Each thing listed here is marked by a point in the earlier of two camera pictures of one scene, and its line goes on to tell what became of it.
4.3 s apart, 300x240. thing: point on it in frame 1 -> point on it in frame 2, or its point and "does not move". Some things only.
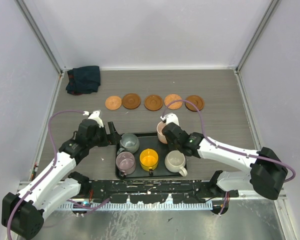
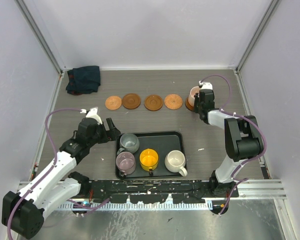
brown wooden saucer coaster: (131, 101) does not move
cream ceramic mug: (175, 161) does not move
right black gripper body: (173, 145) -> (198, 105)
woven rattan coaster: (113, 102) does not move
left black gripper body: (100, 135) does not move
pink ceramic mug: (161, 136) -> (193, 90)
